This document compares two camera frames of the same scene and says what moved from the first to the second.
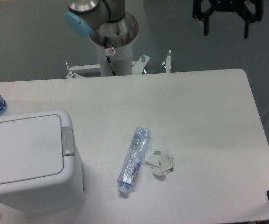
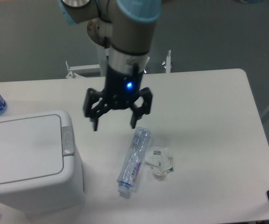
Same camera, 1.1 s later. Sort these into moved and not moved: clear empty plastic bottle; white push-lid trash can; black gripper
Moved: black gripper
Not moved: clear empty plastic bottle; white push-lid trash can
